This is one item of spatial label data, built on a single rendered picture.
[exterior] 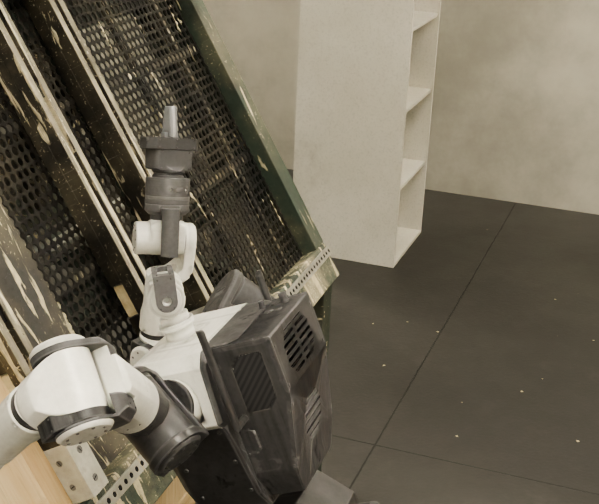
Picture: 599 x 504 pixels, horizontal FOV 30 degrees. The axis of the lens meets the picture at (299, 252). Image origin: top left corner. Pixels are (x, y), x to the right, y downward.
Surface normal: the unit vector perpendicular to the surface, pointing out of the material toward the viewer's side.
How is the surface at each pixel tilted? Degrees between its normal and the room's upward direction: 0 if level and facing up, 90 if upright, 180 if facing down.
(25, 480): 59
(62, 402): 52
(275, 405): 90
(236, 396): 90
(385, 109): 90
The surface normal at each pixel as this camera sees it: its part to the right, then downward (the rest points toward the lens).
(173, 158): 0.63, 0.10
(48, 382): -0.11, -0.30
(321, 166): -0.34, 0.33
